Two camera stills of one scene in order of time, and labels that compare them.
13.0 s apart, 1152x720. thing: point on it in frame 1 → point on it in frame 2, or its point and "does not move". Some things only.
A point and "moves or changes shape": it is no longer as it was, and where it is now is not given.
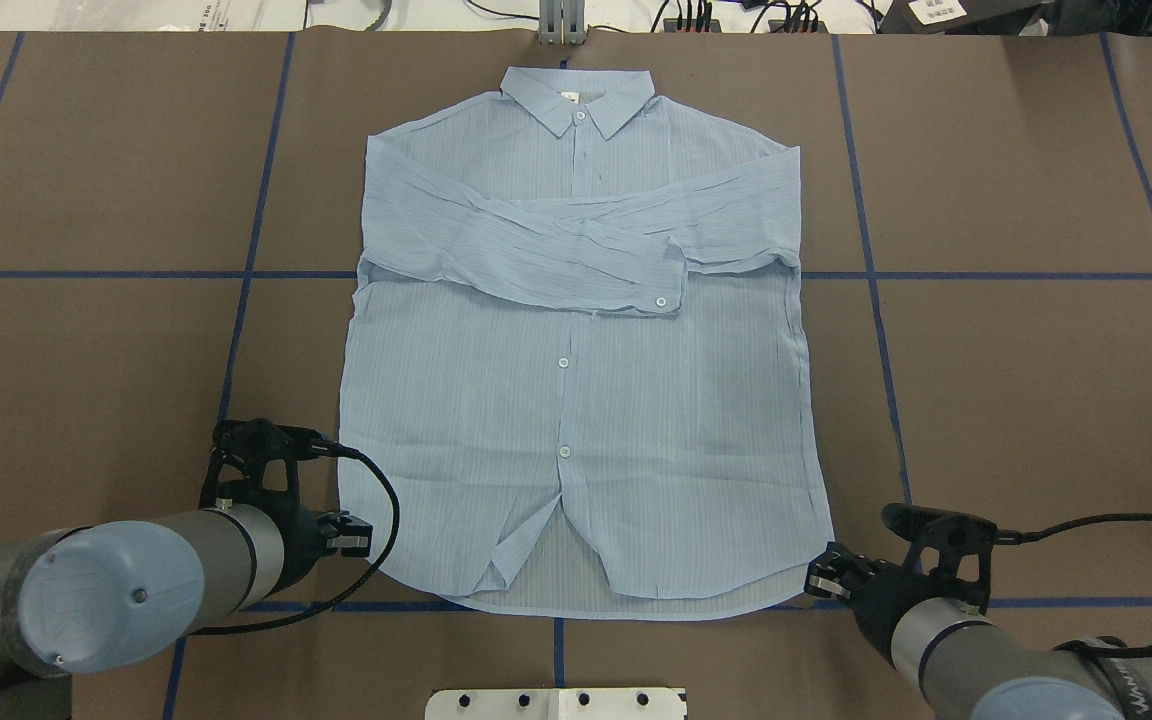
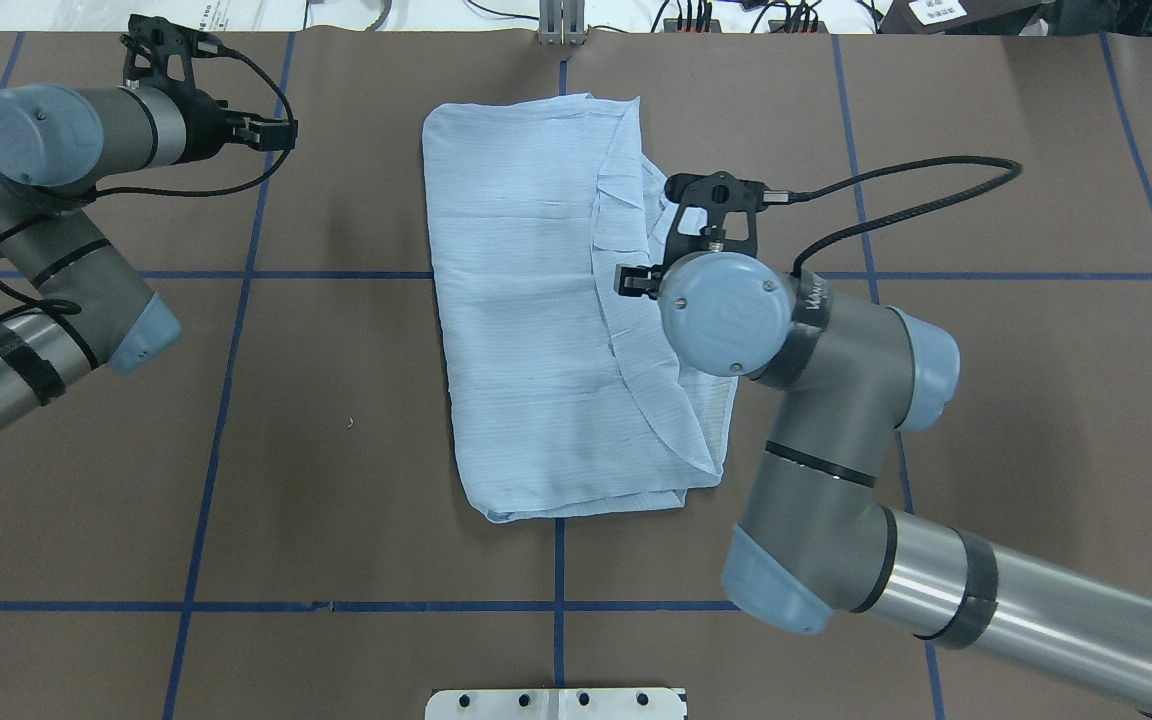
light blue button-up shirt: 578,382 moves or changes shape
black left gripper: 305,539 → 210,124
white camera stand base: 557,704 does not move
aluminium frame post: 561,22 does not move
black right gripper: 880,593 → 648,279
